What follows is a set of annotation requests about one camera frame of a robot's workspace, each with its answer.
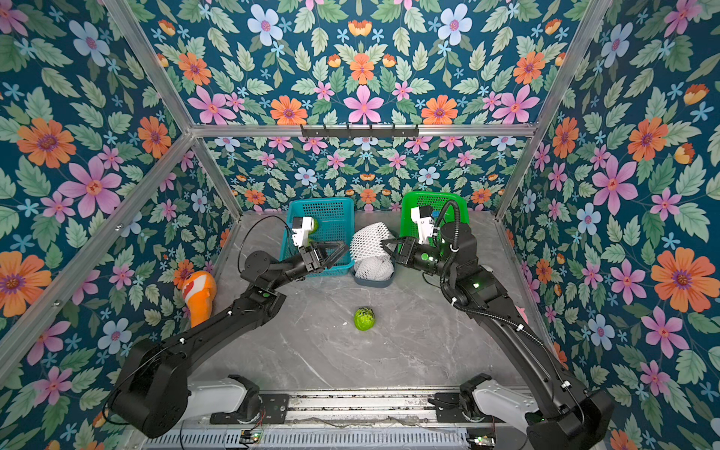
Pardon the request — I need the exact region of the orange clownfish plush toy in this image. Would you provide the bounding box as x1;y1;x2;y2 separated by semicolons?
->
182;271;218;328

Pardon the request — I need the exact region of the black hook rail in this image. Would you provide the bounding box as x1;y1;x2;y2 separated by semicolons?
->
300;125;420;139

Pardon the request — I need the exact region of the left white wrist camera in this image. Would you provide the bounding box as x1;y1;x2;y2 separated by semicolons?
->
291;216;313;249

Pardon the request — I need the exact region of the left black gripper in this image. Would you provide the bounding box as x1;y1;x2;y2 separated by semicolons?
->
265;246;344;294

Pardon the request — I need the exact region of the green custard apple front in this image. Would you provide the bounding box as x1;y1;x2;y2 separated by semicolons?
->
354;307;376;331

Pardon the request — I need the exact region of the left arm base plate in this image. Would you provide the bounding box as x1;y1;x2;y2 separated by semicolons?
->
209;393;290;426

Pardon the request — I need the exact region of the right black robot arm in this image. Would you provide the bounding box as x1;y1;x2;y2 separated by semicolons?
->
381;222;614;449

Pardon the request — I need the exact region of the teal plastic basket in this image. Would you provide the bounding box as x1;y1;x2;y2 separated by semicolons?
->
280;197;356;277

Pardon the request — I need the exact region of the white foam net sleeve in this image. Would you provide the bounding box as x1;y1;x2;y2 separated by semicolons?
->
350;222;395;263

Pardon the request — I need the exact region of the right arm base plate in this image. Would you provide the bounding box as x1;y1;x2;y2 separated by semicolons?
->
427;392;492;424

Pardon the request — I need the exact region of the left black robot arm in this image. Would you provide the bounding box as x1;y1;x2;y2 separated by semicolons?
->
107;241;349;438

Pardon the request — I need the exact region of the green custard apple back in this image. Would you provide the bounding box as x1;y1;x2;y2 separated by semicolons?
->
309;219;320;234

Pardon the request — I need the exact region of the green plastic basket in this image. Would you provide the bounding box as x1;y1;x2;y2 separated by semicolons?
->
400;191;470;247

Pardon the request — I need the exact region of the green custard apple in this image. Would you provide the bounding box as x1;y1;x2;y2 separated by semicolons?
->
354;307;376;331
309;219;320;234

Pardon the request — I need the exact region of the grey foam net tray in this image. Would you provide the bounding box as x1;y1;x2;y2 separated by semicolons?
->
352;262;396;288

